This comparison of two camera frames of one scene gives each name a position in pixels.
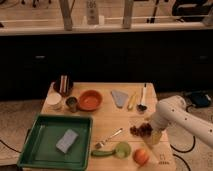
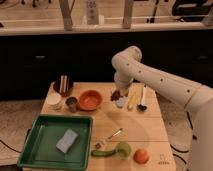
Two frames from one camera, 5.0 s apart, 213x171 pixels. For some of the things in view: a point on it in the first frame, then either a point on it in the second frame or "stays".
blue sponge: (66, 141) stays
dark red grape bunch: (144, 130) → (115, 95)
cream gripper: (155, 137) → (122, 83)
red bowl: (90, 100) stays
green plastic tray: (39, 149) stays
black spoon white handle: (142, 107) stays
